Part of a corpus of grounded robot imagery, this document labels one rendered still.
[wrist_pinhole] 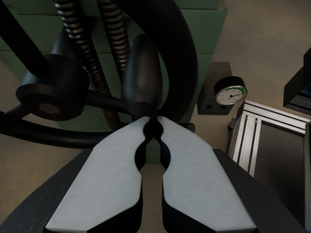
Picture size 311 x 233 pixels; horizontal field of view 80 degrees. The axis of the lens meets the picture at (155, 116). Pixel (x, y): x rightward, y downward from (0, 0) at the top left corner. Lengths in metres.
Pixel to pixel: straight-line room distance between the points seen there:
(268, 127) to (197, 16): 0.75
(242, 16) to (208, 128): 1.26
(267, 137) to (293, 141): 0.11
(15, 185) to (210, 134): 1.04
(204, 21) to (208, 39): 0.04
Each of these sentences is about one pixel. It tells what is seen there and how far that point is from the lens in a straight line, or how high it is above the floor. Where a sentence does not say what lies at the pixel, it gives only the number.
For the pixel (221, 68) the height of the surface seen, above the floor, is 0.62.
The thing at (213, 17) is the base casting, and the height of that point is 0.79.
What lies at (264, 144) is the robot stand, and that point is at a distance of 0.95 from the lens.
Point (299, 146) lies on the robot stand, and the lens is 1.04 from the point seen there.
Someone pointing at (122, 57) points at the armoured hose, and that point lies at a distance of 0.24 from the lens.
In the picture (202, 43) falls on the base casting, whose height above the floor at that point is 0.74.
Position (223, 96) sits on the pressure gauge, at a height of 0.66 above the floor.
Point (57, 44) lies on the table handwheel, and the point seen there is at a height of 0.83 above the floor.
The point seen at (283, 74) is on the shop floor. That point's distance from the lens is 1.64.
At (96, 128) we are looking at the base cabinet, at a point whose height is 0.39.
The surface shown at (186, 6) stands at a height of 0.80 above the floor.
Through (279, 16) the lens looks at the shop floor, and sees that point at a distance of 2.26.
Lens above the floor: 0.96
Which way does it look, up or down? 58 degrees down
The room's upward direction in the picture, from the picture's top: 2 degrees clockwise
